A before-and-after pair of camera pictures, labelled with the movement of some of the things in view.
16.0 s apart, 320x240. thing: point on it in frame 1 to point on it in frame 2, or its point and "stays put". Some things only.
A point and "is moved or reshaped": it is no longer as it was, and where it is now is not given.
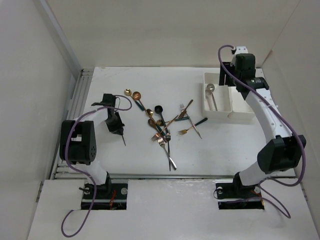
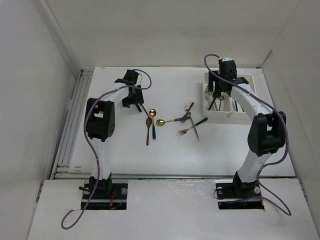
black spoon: x=159 y=109 to x=216 y=95
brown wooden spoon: x=152 y=124 to x=148 y=123
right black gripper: x=228 y=83 to x=211 y=78
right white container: x=241 y=111 stays put
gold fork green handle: x=185 y=131 stays put
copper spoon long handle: x=136 y=95 is moved or reshaped
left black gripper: x=117 y=129 to x=138 y=100
